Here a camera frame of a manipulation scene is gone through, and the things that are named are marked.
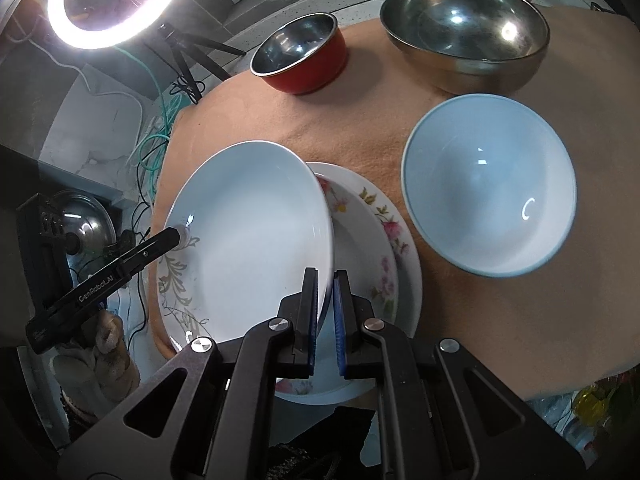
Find teal coiled cable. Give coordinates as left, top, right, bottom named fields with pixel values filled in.
left=112, top=44, right=184, bottom=196

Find floral plate pink roses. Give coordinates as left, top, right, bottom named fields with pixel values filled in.
left=276, top=165, right=398, bottom=405

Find black cable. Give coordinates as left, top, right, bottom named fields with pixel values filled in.
left=69, top=77, right=204, bottom=351

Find ring light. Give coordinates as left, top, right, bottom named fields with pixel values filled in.
left=47, top=0, right=172, bottom=50

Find gloved left hand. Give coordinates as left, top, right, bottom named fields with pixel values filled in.
left=50, top=310, right=140, bottom=417

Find beige towel mat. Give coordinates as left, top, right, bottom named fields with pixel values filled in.
left=152, top=6, right=639, bottom=399

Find light blue ceramic bowl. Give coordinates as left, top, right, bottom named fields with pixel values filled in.
left=400, top=93, right=577, bottom=278

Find large stainless steel bowl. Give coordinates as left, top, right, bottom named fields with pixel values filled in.
left=380, top=0, right=550, bottom=94

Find white plate gold leaf pattern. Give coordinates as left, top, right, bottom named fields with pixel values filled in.
left=156, top=141, right=333, bottom=350

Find white cable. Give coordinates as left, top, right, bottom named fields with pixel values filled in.
left=8, top=14, right=151, bottom=146

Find steel pot lid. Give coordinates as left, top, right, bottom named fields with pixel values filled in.
left=52, top=190, right=116, bottom=263

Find black tripod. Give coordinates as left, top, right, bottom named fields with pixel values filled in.
left=142, top=22, right=246, bottom=104

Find red steel bowl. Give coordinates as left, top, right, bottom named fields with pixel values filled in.
left=250, top=12, right=348, bottom=96

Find floral plate pink blossoms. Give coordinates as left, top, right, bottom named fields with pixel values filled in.
left=273, top=160, right=424, bottom=406

